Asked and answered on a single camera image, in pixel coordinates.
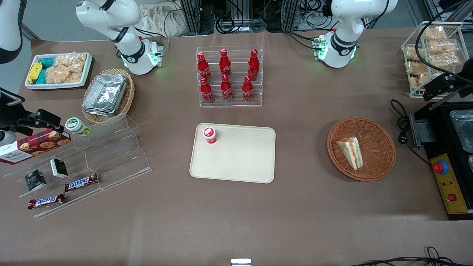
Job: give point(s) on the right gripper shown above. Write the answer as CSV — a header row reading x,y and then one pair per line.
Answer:
x,y
11,115

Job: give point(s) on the triangular sandwich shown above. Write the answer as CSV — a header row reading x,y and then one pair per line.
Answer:
x,y
351,149

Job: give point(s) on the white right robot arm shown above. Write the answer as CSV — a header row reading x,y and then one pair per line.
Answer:
x,y
111,14

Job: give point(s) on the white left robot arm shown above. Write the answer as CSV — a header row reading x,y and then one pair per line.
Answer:
x,y
345,22

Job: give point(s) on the silver foil tray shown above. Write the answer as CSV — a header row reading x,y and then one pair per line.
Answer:
x,y
98,112
105,92

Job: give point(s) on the oval light wicker basket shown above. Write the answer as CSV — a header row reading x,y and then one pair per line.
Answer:
x,y
127,98

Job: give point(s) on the beige plastic tray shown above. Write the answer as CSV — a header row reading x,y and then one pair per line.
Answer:
x,y
240,159

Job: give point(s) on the round brown wicker basket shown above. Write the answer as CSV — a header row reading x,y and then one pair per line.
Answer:
x,y
378,147

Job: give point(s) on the red tartan cookie box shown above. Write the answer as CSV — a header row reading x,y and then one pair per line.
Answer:
x,y
37,145

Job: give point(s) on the small black box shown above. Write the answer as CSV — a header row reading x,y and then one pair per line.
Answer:
x,y
35,180
59,168

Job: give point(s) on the white rectangular bin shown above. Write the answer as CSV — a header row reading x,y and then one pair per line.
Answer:
x,y
31,85

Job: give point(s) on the green lid cup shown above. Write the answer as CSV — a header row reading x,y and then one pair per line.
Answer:
x,y
75,125

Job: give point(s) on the teal snack packet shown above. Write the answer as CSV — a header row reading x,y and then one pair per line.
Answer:
x,y
42,77
48,62

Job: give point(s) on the yellow snack packet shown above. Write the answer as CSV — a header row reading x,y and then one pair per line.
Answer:
x,y
35,72

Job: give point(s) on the brown chocolate bar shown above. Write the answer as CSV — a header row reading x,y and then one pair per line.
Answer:
x,y
81,183
46,201

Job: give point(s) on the clear bag of crackers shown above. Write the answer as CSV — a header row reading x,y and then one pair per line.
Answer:
x,y
66,68
445,61
417,80
415,67
434,33
443,47
414,53

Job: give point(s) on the clear acrylic stepped shelf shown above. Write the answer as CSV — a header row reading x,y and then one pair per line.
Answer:
x,y
114,155

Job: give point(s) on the beige cloth bag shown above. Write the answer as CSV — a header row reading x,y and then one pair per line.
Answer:
x,y
162,20

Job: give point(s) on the red lid cup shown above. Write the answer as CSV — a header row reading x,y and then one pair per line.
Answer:
x,y
209,133

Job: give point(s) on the red cola bottle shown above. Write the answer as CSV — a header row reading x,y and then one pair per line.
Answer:
x,y
227,90
207,92
248,90
203,68
225,64
253,66

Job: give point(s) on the clear acrylic bottle rack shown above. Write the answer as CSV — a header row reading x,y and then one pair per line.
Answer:
x,y
236,105

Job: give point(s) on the small white device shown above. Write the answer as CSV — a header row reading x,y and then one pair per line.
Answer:
x,y
241,262

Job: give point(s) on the black machine with yellow panel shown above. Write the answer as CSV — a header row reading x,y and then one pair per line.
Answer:
x,y
439,129

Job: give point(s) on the red emergency stop button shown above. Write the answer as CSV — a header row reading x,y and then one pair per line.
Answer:
x,y
441,167

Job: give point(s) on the steel pan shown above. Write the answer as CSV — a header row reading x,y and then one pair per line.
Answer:
x,y
463,129

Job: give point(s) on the aluminium frame post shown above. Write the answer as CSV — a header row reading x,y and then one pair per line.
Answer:
x,y
290,14
191,16

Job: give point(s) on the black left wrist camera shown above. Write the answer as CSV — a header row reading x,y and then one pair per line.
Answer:
x,y
441,87

